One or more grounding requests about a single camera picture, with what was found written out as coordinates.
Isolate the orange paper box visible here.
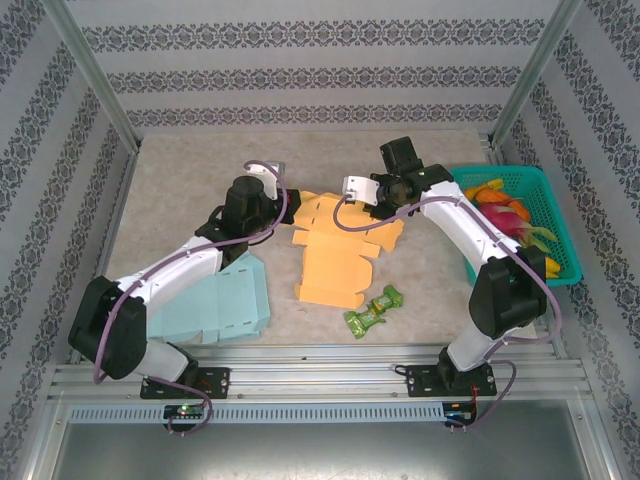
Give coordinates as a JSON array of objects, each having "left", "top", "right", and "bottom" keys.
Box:
[{"left": 291, "top": 189, "right": 406, "bottom": 307}]

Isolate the light blue paper box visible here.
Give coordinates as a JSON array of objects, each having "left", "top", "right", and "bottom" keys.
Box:
[{"left": 147, "top": 249, "right": 274, "bottom": 346}]

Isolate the small green candy packet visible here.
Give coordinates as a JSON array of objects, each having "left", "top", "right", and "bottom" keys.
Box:
[{"left": 368, "top": 283, "right": 405, "bottom": 314}]

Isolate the orange fruit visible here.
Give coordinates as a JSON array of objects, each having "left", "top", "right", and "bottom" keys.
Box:
[{"left": 464, "top": 182, "right": 531, "bottom": 221}]

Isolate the pink dragon fruit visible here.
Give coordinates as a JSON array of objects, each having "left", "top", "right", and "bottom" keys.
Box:
[{"left": 474, "top": 202, "right": 559, "bottom": 251}]

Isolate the large green candy packet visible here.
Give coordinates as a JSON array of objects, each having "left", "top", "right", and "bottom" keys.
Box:
[{"left": 343, "top": 305, "right": 389, "bottom": 341}]

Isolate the teal plastic basket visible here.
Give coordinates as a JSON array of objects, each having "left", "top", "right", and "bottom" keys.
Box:
[{"left": 448, "top": 165, "right": 585, "bottom": 289}]

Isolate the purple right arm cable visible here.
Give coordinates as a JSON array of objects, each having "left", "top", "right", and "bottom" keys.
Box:
[{"left": 332, "top": 194, "right": 562, "bottom": 434}]

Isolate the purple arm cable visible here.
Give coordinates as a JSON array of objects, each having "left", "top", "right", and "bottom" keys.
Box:
[
  {"left": 92, "top": 159, "right": 290, "bottom": 437},
  {"left": 332, "top": 194, "right": 562, "bottom": 434}
]

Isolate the aluminium frame rail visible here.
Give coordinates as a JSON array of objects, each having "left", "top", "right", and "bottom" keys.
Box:
[{"left": 47, "top": 344, "right": 594, "bottom": 401}]

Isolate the aluminium frame post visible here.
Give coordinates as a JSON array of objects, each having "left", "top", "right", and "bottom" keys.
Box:
[
  {"left": 487, "top": 0, "right": 584, "bottom": 146},
  {"left": 42, "top": 0, "right": 141, "bottom": 154}
]

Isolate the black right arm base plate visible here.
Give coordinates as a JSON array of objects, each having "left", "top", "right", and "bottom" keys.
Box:
[{"left": 405, "top": 363, "right": 499, "bottom": 399}]

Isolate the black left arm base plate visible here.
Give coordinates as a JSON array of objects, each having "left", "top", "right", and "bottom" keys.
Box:
[{"left": 139, "top": 367, "right": 232, "bottom": 401}]

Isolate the slotted grey cable duct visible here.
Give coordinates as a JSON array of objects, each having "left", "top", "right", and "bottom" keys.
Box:
[{"left": 67, "top": 402, "right": 446, "bottom": 424}]

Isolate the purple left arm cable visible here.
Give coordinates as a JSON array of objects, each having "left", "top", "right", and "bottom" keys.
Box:
[{"left": 92, "top": 159, "right": 290, "bottom": 437}]

